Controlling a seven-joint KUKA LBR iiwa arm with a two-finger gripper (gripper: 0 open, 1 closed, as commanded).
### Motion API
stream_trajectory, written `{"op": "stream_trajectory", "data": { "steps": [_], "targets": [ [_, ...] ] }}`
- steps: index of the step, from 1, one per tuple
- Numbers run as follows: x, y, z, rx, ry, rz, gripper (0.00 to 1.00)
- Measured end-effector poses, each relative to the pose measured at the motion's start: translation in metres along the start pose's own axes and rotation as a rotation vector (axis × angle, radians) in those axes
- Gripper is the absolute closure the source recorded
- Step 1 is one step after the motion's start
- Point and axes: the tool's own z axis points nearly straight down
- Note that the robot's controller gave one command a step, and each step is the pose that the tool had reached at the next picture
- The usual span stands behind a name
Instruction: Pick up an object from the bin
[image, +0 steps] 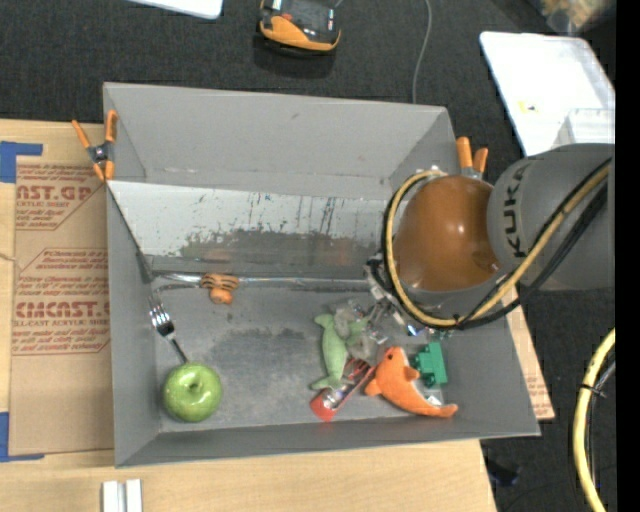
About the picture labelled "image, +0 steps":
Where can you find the silver metal fork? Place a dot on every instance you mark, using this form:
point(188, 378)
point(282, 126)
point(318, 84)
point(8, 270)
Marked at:
point(162, 322)

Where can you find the brown cardboard board red print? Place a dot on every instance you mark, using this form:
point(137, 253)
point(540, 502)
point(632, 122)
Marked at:
point(60, 390)

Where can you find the green plush dolphin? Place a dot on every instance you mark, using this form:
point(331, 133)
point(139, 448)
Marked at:
point(334, 350)

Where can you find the orange striped toy tiger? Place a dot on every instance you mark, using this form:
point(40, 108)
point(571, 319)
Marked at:
point(220, 287)

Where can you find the green toy building block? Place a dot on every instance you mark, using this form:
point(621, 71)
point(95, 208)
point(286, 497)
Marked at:
point(431, 364)

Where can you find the grey metal bin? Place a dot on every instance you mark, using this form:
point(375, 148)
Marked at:
point(270, 350)

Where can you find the grey fuzzy toy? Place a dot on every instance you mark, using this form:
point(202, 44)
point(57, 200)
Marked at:
point(345, 322)

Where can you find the red and silver tube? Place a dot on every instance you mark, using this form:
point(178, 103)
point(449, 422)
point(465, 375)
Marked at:
point(327, 404)

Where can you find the green apple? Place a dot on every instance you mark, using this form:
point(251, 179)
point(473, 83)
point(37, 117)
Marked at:
point(192, 392)

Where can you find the orange plush dolphin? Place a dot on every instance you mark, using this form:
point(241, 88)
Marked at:
point(400, 382)

